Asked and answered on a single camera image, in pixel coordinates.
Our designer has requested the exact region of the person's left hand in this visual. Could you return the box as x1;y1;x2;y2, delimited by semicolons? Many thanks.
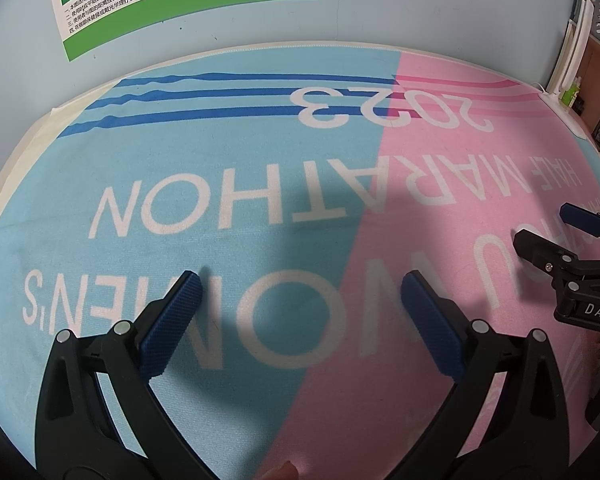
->
257;462;301;480

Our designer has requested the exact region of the blue pink printed towel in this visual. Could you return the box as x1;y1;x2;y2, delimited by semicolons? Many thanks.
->
0;40;600;480

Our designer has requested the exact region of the green bottle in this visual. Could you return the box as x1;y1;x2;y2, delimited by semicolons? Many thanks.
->
562;77;583;108

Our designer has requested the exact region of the white desk lamp base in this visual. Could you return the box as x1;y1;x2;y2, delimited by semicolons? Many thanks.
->
535;0;596;138

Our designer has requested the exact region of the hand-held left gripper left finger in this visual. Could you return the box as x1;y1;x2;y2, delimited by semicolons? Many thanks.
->
35;270;216;480

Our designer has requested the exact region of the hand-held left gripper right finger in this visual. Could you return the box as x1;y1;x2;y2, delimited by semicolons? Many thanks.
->
395;270;571;480

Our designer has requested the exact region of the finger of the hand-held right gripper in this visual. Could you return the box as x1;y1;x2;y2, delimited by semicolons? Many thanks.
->
560;203;600;241
512;229;588;281

